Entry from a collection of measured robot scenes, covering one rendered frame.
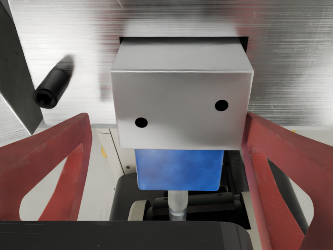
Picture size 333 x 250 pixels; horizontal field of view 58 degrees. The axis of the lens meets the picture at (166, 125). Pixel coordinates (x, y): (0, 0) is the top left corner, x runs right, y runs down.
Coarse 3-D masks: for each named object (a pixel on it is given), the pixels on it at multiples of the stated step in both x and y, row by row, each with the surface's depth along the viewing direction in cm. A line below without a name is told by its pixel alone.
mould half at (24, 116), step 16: (0, 16) 20; (0, 32) 20; (16, 32) 21; (0, 48) 19; (16, 48) 21; (0, 64) 19; (16, 64) 20; (0, 80) 18; (16, 80) 20; (0, 96) 18; (16, 96) 20; (32, 96) 21; (0, 112) 19; (16, 112) 19; (32, 112) 21; (0, 128) 20; (16, 128) 20; (32, 128) 20
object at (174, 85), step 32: (128, 64) 11; (160, 64) 11; (192, 64) 11; (224, 64) 11; (128, 96) 11; (160, 96) 11; (192, 96) 11; (224, 96) 11; (128, 128) 12; (160, 128) 12; (192, 128) 12; (224, 128) 12; (160, 160) 14; (192, 160) 14
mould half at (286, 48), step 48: (48, 0) 12; (96, 0) 12; (144, 0) 12; (192, 0) 11; (240, 0) 11; (288, 0) 11; (48, 48) 13; (96, 48) 13; (288, 48) 12; (96, 96) 14; (288, 96) 14
